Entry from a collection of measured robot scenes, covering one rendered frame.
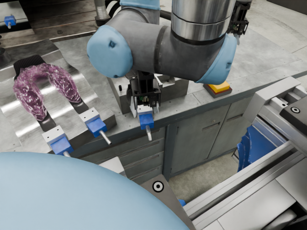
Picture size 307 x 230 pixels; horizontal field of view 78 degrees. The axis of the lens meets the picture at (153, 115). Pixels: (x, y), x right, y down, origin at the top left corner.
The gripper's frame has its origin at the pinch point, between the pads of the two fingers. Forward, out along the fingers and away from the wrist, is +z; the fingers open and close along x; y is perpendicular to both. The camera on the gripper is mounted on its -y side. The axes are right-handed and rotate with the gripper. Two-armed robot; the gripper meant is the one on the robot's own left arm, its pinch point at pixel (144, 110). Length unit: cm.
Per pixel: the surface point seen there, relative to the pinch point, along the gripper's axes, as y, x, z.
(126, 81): -10.3, -4.5, -4.4
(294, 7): -262, 297, 80
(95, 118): 2.8, -15.3, -2.6
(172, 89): -7.8, 11.5, -0.6
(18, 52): -33, -44, -6
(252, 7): -285, 235, 84
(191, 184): -3, 30, 85
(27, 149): 9.2, -33.7, -0.9
